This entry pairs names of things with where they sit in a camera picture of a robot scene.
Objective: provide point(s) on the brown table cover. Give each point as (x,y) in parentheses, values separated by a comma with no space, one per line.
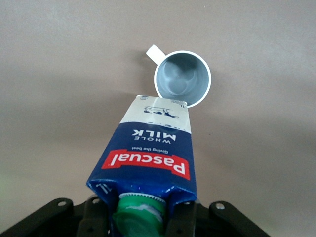
(49,98)

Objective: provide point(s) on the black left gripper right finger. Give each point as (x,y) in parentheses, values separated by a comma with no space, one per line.
(182,219)

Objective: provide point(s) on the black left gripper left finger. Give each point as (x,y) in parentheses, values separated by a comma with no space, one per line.
(95,222)

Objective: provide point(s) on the blue white milk carton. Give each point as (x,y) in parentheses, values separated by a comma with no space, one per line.
(148,153)

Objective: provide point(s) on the white mug grey inside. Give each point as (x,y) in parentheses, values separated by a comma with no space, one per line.
(182,76)

